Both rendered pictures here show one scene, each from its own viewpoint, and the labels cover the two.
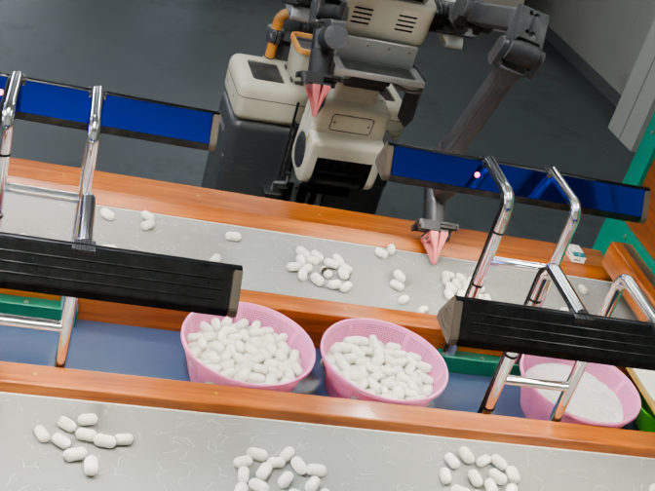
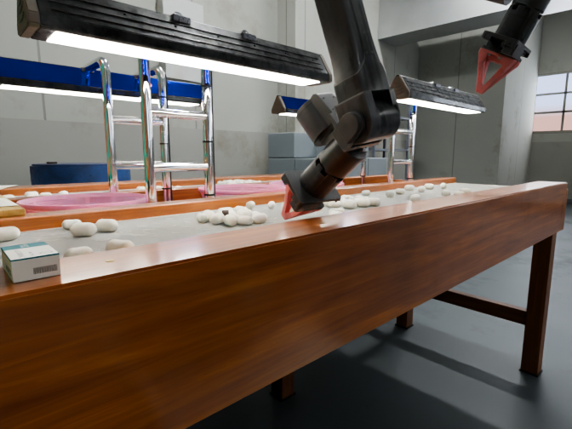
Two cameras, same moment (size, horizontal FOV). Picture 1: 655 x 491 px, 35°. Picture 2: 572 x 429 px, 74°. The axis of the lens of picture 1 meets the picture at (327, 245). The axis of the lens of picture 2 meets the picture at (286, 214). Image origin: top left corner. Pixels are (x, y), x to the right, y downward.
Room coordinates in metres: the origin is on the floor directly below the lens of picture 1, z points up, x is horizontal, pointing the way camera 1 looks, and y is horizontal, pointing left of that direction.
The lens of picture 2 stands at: (2.86, -0.56, 0.87)
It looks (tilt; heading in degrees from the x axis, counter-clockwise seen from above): 9 degrees down; 154
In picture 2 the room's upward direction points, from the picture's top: straight up
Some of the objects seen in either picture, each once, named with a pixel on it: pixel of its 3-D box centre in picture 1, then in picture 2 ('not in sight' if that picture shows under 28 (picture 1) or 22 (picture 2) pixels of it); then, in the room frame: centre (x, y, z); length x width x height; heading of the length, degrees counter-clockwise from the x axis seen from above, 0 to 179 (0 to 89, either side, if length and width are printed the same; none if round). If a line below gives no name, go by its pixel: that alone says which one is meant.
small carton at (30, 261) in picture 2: (575, 253); (30, 260); (2.46, -0.62, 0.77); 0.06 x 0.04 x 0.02; 17
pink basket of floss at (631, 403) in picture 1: (572, 398); (88, 218); (1.88, -0.60, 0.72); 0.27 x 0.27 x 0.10
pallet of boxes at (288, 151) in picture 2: not in sight; (328, 187); (-0.49, 1.53, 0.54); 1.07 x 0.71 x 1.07; 111
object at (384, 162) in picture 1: (518, 180); (212, 46); (2.09, -0.35, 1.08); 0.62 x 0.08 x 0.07; 107
